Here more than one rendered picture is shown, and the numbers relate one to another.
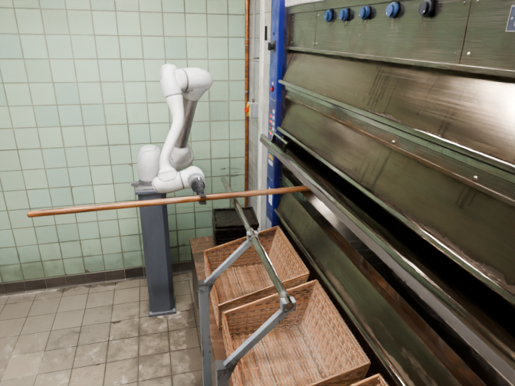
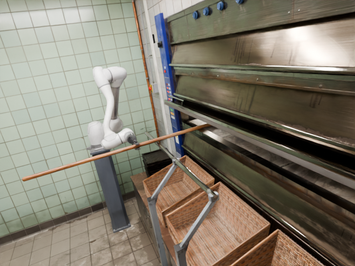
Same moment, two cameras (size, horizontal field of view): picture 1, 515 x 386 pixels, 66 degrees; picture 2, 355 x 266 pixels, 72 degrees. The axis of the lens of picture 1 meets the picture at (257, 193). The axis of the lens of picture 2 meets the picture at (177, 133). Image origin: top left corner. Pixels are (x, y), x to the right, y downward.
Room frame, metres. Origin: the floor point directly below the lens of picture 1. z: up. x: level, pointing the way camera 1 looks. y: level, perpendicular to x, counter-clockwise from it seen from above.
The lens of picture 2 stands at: (0.06, 0.12, 1.87)
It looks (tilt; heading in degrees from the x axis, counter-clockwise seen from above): 20 degrees down; 355
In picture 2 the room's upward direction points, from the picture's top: 9 degrees counter-clockwise
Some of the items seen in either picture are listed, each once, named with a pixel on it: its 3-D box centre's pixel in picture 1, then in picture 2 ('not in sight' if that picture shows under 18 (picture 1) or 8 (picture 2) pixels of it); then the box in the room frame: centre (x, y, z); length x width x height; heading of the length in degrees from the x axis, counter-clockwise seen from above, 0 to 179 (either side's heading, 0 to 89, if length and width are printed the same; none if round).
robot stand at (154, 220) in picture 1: (157, 250); (111, 188); (2.52, 0.72, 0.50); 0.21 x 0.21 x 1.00; 13
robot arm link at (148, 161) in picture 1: (151, 161); (96, 132); (2.53, 0.71, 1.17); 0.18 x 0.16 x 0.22; 131
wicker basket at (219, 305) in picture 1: (251, 272); (176, 187); (1.93, 0.02, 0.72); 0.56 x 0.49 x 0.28; 14
